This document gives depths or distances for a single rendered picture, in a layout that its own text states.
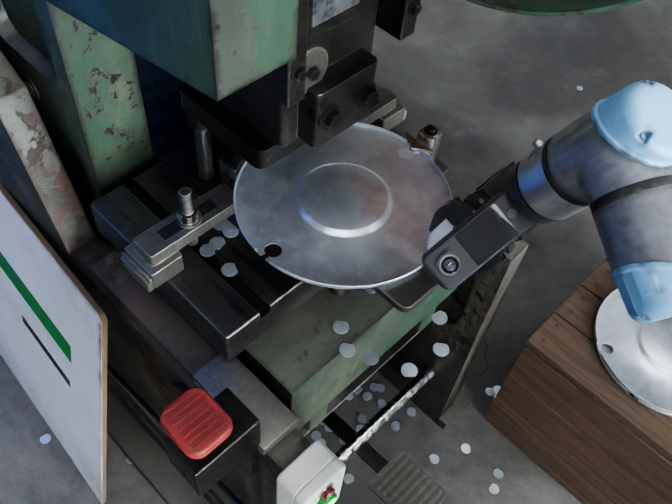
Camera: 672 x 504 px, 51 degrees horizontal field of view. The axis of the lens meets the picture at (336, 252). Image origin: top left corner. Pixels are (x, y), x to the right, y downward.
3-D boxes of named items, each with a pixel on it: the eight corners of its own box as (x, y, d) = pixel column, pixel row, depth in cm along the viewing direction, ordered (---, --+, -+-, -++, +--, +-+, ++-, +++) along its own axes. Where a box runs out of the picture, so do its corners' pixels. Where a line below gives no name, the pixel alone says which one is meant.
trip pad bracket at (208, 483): (263, 475, 97) (261, 415, 81) (207, 526, 92) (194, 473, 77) (234, 444, 99) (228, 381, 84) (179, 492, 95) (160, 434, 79)
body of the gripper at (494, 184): (522, 229, 84) (593, 190, 73) (480, 270, 79) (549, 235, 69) (481, 179, 84) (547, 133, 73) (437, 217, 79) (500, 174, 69)
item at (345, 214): (495, 205, 95) (496, 201, 94) (347, 333, 81) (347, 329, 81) (341, 97, 106) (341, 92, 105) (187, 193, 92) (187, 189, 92)
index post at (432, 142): (433, 174, 108) (445, 128, 100) (420, 184, 107) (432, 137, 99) (419, 164, 109) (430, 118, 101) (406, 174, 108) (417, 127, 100)
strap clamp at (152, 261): (248, 226, 99) (246, 175, 91) (149, 293, 91) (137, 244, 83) (220, 201, 102) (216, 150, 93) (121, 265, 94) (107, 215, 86)
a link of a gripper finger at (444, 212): (454, 244, 85) (496, 219, 77) (445, 252, 84) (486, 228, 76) (429, 213, 84) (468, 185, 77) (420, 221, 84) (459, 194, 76)
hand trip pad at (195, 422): (241, 450, 82) (238, 423, 76) (199, 486, 79) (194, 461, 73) (202, 409, 84) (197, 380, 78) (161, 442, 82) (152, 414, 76)
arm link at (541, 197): (578, 221, 65) (522, 152, 65) (546, 237, 69) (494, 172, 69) (618, 180, 69) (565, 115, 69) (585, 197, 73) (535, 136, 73)
